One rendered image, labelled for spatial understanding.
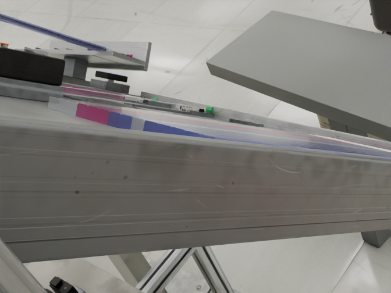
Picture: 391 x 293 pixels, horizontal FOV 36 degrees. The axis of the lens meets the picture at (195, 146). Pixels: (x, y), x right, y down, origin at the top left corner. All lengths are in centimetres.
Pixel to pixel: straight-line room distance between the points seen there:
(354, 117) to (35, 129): 95
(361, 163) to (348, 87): 75
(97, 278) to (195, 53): 188
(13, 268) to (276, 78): 113
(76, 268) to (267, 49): 68
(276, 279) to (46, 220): 145
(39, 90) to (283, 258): 123
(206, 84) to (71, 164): 228
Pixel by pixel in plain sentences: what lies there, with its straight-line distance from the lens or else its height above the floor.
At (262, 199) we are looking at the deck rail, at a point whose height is 106.
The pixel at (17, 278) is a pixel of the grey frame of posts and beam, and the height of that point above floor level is 119.
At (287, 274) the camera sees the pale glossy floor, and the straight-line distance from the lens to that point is 171.
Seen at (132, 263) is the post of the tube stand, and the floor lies 23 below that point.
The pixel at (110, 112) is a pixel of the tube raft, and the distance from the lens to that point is 47.
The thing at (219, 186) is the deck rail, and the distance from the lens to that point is 35.
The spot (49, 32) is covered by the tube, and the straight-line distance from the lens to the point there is 121.
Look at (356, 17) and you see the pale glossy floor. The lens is 264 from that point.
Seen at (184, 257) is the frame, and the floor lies 30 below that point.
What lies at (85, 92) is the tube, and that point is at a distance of 87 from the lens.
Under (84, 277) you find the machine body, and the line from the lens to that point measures 107.
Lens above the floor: 132
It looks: 36 degrees down
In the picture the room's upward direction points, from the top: 26 degrees counter-clockwise
